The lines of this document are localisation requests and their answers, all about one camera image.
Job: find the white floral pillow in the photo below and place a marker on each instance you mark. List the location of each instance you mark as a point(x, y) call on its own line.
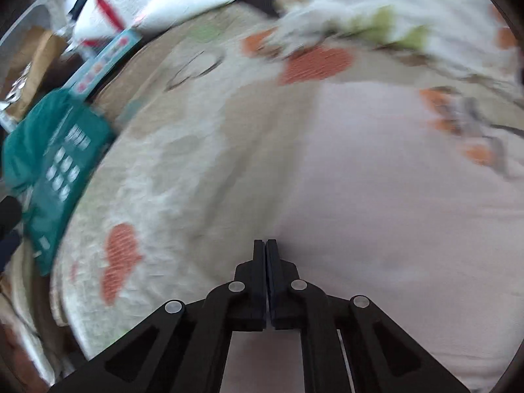
point(348, 8)

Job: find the heart print quilt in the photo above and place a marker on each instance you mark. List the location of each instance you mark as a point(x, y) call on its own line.
point(184, 151)

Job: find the brown cardboard box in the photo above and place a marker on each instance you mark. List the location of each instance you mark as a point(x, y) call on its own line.
point(37, 57)

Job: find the green printed bag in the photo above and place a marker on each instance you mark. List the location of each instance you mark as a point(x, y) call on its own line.
point(53, 163)

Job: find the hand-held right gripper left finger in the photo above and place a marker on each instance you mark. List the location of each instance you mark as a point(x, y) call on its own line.
point(258, 278)

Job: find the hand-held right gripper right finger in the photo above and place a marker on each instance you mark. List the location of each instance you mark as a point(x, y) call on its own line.
point(273, 278)

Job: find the white plastic bag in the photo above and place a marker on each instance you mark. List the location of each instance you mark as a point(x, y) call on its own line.
point(163, 0)

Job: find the light blue printed box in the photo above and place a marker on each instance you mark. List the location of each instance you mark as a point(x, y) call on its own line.
point(102, 61)

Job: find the pale pink cloth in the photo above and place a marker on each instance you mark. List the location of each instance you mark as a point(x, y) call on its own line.
point(389, 192)

